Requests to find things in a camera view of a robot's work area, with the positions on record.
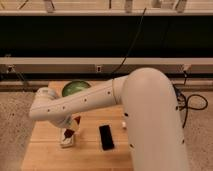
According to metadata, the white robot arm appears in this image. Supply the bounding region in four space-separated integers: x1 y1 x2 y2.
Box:
29 68 190 171

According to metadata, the black hanging cable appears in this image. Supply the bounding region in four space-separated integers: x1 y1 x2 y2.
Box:
111 7 148 74

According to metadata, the white sponge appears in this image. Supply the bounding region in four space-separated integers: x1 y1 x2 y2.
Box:
60 128 74 148

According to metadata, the white wall outlet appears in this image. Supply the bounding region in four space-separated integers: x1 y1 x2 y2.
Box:
97 66 102 73

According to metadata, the wooden cutting board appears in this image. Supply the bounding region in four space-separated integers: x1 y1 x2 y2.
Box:
21 106 133 171

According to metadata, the white plastic bottle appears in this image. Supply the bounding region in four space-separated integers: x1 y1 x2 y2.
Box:
122 122 127 129

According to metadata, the green bowl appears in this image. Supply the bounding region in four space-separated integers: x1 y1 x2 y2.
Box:
62 80 91 97

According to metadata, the black rectangular phone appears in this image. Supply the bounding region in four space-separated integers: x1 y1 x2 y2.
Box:
99 125 114 150

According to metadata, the dark red pepper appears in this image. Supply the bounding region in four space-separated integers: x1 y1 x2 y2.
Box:
64 129 74 138

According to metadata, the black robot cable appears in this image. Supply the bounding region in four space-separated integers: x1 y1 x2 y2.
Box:
173 83 209 129

